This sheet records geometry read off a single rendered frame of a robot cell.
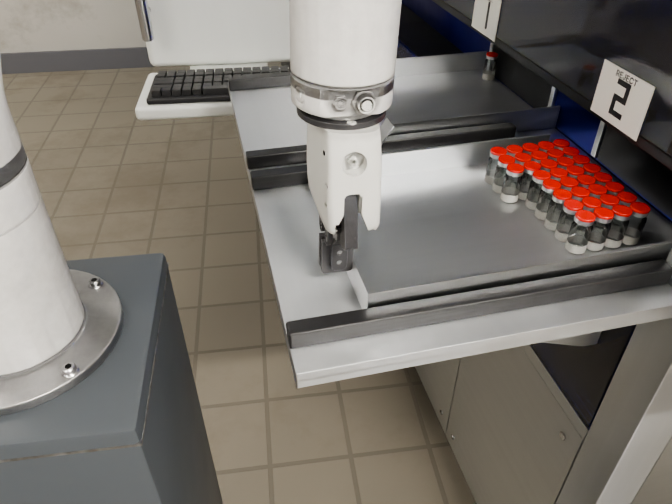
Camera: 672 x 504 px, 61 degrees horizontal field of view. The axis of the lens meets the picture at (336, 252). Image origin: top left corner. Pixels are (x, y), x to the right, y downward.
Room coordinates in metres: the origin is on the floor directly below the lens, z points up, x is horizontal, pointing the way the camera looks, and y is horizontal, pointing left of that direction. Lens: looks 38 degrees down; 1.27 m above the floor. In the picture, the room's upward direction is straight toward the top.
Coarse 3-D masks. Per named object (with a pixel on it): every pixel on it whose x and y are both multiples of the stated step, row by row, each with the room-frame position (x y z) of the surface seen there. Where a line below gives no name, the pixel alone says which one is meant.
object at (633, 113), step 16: (608, 64) 0.63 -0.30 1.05; (608, 80) 0.62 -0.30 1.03; (624, 80) 0.60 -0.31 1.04; (640, 80) 0.58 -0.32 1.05; (608, 96) 0.61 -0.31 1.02; (640, 96) 0.57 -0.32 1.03; (624, 112) 0.58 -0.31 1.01; (640, 112) 0.56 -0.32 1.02; (624, 128) 0.58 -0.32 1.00; (640, 128) 0.56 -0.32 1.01
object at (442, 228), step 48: (480, 144) 0.70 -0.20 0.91; (384, 192) 0.63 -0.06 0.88; (432, 192) 0.63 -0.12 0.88; (480, 192) 0.63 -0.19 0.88; (384, 240) 0.52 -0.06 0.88; (432, 240) 0.52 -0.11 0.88; (480, 240) 0.52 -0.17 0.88; (528, 240) 0.52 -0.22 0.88; (384, 288) 0.40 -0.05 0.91; (432, 288) 0.41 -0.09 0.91; (480, 288) 0.42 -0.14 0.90
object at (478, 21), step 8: (480, 0) 0.95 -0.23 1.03; (488, 0) 0.92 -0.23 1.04; (496, 0) 0.90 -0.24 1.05; (480, 8) 0.95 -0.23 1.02; (496, 8) 0.90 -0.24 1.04; (480, 16) 0.94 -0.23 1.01; (488, 16) 0.92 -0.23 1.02; (496, 16) 0.89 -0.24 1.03; (472, 24) 0.96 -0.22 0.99; (480, 24) 0.94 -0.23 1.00; (488, 24) 0.91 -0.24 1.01; (496, 24) 0.89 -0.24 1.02; (488, 32) 0.91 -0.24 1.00; (496, 32) 0.89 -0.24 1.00
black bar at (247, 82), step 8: (288, 72) 1.00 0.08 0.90; (232, 80) 0.97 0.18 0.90; (240, 80) 0.97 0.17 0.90; (248, 80) 0.97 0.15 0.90; (256, 80) 0.98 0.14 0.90; (264, 80) 0.98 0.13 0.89; (272, 80) 0.98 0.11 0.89; (280, 80) 0.99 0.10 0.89; (288, 80) 0.99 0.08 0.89; (232, 88) 0.97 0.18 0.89; (240, 88) 0.97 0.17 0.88; (248, 88) 0.97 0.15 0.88; (256, 88) 0.98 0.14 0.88
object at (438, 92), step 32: (416, 64) 1.04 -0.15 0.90; (448, 64) 1.05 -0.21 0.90; (480, 64) 1.07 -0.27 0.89; (416, 96) 0.94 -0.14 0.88; (448, 96) 0.94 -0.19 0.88; (480, 96) 0.94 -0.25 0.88; (512, 96) 0.94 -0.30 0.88; (416, 128) 0.77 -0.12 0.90; (448, 128) 0.78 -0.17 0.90; (544, 128) 0.82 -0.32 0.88
